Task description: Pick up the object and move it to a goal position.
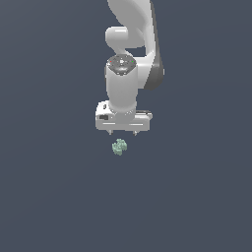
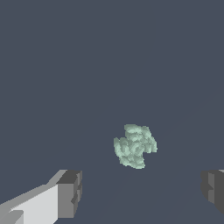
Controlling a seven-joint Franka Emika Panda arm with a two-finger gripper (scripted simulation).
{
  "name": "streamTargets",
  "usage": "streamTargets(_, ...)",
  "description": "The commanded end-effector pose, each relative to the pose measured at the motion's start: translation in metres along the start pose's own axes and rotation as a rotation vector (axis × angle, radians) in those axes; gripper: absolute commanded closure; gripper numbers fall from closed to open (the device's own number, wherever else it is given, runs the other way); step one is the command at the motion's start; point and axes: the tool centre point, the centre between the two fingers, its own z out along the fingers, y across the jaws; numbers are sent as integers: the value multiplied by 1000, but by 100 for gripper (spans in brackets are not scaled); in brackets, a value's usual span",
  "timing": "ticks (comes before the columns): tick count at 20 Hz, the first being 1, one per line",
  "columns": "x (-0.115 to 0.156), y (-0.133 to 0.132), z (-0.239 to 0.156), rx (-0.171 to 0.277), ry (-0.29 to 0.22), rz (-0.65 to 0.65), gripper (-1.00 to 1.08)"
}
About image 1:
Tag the small pale green lumpy object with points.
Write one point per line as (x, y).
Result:
(119, 146)

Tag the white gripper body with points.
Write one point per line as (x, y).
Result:
(122, 123)

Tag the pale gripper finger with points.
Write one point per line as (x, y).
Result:
(135, 132)
(110, 132)

